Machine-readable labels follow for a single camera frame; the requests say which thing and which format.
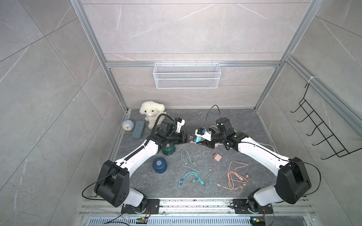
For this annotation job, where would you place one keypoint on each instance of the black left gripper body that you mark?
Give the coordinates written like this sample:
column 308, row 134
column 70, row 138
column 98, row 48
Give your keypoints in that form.
column 177, row 138

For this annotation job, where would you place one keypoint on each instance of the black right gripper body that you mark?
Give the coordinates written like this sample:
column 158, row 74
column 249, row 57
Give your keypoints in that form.
column 216, row 138

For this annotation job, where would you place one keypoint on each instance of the green meat grinder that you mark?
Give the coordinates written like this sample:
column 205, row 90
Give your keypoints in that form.
column 168, row 149

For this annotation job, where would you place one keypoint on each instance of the teal charger plug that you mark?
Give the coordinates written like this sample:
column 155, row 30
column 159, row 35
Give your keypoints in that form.
column 198, row 139

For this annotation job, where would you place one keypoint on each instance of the pink power strip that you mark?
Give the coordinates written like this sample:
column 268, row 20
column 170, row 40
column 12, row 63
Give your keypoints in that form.
column 191, row 140

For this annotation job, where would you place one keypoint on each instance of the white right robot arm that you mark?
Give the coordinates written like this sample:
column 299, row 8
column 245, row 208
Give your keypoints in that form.
column 292, row 181

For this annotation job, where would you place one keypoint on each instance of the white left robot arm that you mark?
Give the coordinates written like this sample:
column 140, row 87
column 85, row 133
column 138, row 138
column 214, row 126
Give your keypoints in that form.
column 113, row 183

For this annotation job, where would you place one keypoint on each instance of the blue meat grinder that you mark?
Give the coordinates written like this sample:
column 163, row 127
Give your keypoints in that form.
column 159, row 165

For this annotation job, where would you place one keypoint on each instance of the pink charger plug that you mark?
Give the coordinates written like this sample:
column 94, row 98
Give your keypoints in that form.
column 217, row 157

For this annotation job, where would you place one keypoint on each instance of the white plush dog toy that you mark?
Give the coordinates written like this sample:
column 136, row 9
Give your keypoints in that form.
column 152, row 110

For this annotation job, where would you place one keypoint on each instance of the grey blue sponge block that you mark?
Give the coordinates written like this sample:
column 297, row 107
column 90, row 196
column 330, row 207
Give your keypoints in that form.
column 138, row 130

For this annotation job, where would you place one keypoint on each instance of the small globe ball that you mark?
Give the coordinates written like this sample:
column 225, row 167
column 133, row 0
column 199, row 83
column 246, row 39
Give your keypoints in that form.
column 128, row 125

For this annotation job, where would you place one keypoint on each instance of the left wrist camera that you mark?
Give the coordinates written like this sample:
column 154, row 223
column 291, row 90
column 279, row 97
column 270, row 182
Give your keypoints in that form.
column 179, row 123

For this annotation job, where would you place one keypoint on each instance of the white wire mesh basket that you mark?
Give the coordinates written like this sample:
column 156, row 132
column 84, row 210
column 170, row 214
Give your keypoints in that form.
column 186, row 75

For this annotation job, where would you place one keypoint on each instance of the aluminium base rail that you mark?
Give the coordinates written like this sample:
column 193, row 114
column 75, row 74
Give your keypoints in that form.
column 196, row 211

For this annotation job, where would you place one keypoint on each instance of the black wire hook rack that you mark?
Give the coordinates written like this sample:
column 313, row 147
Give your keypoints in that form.
column 319, row 125

